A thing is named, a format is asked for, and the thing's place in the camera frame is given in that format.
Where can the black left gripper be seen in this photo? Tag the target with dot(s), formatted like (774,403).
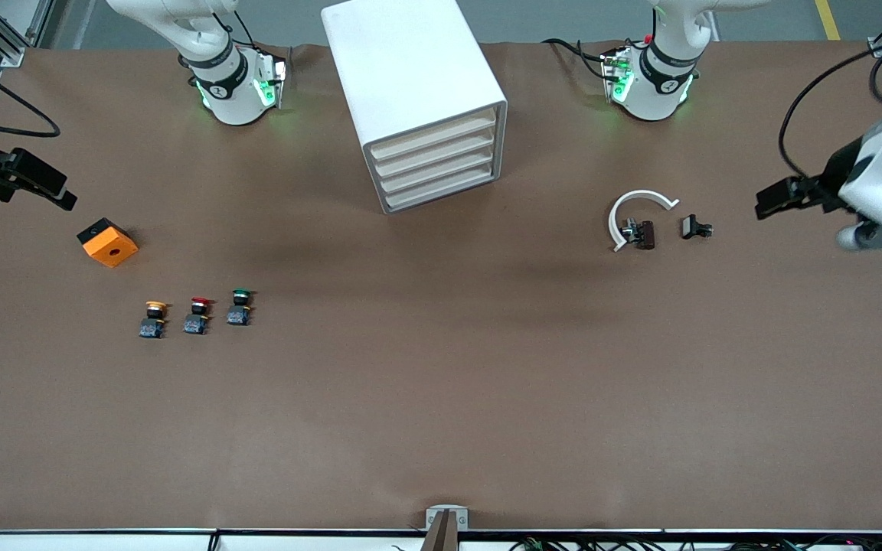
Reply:
(837,175)

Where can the yellow push button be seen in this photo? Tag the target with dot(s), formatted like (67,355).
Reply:
(153,321)

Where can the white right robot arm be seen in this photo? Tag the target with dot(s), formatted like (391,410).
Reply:
(227,103)

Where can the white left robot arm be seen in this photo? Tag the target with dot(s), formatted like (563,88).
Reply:
(651,96)

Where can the orange button box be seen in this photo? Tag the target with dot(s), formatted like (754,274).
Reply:
(110,246)

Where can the red push button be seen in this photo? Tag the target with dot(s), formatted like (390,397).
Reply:
(196,320)

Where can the green push button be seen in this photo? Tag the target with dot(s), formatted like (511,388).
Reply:
(239,310)

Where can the small black clip part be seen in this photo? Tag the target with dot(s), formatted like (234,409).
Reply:
(690,226)

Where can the dark brown connector block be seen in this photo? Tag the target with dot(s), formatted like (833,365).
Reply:
(642,234)

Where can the white curved plastic part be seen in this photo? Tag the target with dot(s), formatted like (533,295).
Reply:
(615,214)

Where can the base panel with green light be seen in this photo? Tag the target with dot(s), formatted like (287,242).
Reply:
(269,80)

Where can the brown paper table cover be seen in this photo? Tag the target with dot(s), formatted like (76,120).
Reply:
(441,383)

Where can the white table edge rail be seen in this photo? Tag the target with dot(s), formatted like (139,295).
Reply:
(104,542)

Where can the grey metal bracket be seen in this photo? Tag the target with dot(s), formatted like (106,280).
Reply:
(461,517)

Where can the brown post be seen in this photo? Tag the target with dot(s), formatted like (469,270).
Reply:
(441,536)

